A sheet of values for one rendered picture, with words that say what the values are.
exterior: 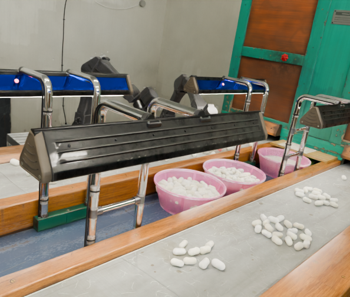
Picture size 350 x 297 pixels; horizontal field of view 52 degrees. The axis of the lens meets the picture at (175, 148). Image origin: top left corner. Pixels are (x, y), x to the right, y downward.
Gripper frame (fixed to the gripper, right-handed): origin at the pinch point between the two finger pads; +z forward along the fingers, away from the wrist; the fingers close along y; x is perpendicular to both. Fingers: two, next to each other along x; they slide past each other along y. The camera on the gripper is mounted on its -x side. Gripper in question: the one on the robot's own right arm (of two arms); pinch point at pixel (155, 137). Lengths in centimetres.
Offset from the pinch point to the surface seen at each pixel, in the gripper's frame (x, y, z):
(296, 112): -49, 30, 23
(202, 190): -20.7, -12.6, 35.8
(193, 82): -27.5, 8.1, -9.6
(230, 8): 7, 174, -127
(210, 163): -10.8, 11.5, 22.6
